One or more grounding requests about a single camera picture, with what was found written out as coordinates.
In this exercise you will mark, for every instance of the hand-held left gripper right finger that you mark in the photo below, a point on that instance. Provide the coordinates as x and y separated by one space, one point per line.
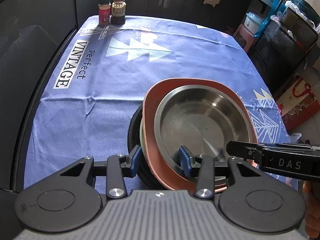
184 161

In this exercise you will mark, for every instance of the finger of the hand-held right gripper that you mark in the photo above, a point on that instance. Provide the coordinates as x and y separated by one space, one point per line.
240 150

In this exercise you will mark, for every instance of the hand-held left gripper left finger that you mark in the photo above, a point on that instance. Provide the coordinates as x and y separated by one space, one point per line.
135 160

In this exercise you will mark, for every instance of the green round plate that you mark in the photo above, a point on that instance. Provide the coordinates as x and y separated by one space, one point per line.
142 137

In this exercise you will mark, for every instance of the black plastic bowl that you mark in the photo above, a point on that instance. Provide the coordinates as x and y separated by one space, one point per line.
135 135

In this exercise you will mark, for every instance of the stainless steel bowl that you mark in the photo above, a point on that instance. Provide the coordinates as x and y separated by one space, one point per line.
195 120

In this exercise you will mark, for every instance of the pink square bowl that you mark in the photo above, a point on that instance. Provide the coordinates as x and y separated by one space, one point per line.
150 120

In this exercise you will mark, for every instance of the person's right hand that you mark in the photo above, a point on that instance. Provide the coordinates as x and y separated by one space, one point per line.
313 210

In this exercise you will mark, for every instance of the red gift bag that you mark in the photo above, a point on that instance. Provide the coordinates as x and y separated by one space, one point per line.
300 100

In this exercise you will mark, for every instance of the blue printed tablecloth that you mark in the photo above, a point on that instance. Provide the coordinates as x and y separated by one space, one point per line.
100 92

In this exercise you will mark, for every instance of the pink plastic stool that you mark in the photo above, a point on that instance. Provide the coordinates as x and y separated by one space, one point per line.
243 36

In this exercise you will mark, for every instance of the white pot with blue lid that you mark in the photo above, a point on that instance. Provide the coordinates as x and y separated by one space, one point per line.
252 23

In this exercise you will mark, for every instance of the blue plastic bag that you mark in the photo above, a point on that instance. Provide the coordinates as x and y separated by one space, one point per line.
268 20

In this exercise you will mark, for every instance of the brown-lidded soy sauce bottle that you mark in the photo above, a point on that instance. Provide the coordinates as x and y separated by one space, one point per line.
118 10

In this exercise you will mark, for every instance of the green-lidded spice jar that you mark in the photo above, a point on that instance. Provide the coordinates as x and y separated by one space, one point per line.
104 11

